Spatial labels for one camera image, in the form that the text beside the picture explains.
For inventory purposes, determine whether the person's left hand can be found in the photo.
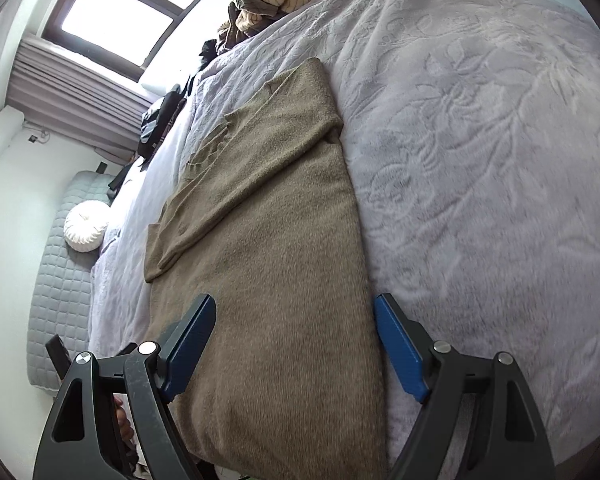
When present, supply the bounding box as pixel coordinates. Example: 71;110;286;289
114;396;134;443

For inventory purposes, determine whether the lavender embossed bed blanket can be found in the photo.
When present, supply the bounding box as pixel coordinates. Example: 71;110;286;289
88;0;600;479

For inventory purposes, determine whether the white round pleated cushion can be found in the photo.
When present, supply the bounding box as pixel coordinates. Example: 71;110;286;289
64;200;110;254

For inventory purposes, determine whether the grey pleated curtain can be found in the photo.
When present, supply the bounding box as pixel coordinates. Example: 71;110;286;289
6;34;157;162

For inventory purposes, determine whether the dark framed window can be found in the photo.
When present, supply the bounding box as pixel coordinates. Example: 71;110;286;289
42;0;201;81

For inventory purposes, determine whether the brown knit sweater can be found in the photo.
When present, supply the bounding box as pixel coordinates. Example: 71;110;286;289
144;58;387;479

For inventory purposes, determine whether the grey quilted headboard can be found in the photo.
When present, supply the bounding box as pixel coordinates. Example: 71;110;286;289
27;171;112;396

